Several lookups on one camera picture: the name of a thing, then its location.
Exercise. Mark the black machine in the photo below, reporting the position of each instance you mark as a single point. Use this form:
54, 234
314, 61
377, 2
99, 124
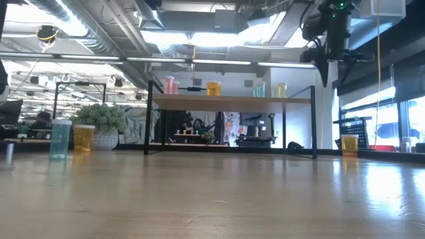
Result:
259, 127

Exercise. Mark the red bin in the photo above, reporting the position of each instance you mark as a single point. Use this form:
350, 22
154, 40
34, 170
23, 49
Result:
383, 148

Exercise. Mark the grey hanging box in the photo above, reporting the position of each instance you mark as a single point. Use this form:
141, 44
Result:
197, 82

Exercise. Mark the colourful floral banner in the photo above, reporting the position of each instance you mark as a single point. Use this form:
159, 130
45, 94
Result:
231, 127

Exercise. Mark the green potted artificial plant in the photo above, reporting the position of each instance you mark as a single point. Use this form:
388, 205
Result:
103, 117

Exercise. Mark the yellow medicine bottle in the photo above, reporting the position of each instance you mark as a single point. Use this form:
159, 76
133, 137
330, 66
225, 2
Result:
275, 92
283, 90

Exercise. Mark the small green potted plant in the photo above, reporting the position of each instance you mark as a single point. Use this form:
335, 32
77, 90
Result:
208, 136

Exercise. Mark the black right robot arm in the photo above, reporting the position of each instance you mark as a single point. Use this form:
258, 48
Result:
338, 26

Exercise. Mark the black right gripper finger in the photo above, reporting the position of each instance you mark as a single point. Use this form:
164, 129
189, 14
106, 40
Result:
324, 71
346, 70

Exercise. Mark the red medicine bottle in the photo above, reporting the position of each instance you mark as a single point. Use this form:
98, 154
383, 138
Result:
176, 88
169, 85

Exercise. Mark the black rig frame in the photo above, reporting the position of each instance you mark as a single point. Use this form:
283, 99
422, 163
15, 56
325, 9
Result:
81, 83

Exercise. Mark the black computer monitor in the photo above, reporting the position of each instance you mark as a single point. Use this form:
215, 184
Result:
10, 113

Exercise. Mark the long ceiling light bar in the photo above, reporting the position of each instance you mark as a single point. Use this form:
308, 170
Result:
89, 57

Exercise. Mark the black perforated cart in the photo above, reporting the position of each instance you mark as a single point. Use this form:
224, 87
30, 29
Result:
357, 131

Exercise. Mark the person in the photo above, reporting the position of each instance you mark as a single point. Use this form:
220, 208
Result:
198, 125
42, 121

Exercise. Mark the wooden shelf with black frame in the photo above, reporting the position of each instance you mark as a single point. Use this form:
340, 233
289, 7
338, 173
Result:
232, 103

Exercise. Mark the black background robot arm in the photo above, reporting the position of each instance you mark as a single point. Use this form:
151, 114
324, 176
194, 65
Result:
181, 124

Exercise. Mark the white cup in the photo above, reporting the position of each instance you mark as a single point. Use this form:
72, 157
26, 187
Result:
406, 145

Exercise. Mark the black ceiling dome device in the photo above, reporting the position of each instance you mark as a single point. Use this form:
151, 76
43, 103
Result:
47, 33

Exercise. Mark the small wooden background shelf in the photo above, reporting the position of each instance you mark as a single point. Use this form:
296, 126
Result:
187, 134

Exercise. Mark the round silver ventilation duct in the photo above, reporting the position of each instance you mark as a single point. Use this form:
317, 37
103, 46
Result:
96, 36

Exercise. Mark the large orange medicine bottle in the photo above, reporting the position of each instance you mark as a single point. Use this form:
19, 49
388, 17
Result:
349, 146
84, 139
213, 89

